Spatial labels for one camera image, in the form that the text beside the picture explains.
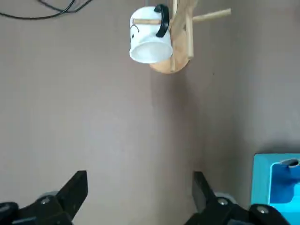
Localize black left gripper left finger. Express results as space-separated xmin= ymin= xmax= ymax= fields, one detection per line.
xmin=0 ymin=170 xmax=88 ymax=225

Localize light wooden mug stand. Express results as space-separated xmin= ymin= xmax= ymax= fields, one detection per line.
xmin=132 ymin=0 xmax=232 ymax=75

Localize white mug with black handle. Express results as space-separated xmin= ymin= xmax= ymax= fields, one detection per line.
xmin=128 ymin=4 xmax=173 ymax=64

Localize blue square rag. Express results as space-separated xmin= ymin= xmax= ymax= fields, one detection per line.
xmin=270 ymin=159 xmax=300 ymax=205

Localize cyan plastic box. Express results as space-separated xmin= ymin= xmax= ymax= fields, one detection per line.
xmin=250 ymin=153 xmax=300 ymax=225

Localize black table cable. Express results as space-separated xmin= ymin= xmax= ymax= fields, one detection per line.
xmin=0 ymin=0 xmax=93 ymax=20

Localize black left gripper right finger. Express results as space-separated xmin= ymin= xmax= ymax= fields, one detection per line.
xmin=185 ymin=171 xmax=291 ymax=225

